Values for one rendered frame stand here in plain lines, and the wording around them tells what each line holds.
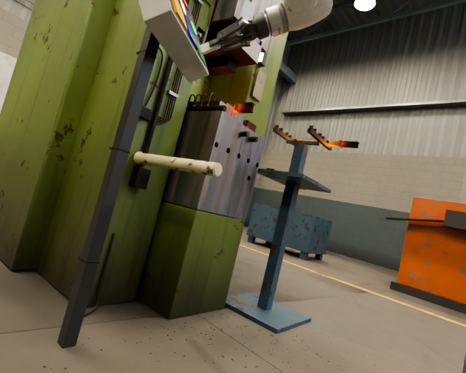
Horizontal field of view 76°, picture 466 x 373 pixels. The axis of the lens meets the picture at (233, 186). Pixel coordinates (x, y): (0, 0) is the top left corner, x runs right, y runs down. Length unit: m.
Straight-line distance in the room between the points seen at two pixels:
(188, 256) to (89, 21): 1.21
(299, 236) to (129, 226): 3.92
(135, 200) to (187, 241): 0.28
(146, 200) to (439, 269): 3.79
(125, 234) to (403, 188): 8.14
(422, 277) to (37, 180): 4.16
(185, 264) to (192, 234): 0.13
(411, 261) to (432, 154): 4.91
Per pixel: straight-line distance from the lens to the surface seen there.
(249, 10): 1.66
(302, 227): 4.98
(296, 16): 1.09
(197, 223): 1.29
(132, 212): 1.32
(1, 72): 6.51
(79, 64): 1.69
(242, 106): 1.48
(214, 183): 1.32
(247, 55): 1.62
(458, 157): 8.93
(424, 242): 4.52
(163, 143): 1.37
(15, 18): 7.45
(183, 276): 1.33
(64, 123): 1.64
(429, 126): 9.30
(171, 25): 0.92
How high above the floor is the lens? 0.51
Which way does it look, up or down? 4 degrees up
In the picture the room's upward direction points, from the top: 14 degrees clockwise
